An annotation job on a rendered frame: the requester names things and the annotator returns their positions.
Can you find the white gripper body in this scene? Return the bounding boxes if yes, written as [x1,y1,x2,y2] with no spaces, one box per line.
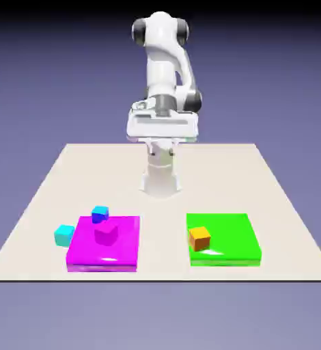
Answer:
[126,108,200,144]

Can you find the small blue cube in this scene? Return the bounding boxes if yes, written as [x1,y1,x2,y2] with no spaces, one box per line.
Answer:
[91,205,110,225]

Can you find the small orange cube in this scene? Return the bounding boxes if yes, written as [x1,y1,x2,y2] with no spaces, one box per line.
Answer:
[188,226,212,252]

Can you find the small magenta cube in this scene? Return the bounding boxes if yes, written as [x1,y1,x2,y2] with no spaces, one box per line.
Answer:
[94,224,120,247]

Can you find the small cyan cube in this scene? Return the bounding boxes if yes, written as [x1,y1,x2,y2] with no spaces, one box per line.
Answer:
[53,224,76,248]

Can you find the large green box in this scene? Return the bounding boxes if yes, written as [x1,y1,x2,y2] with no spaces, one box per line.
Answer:
[186,213,263,268]

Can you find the large magenta box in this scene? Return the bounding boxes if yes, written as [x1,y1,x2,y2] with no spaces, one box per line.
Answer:
[66,215,141,273]

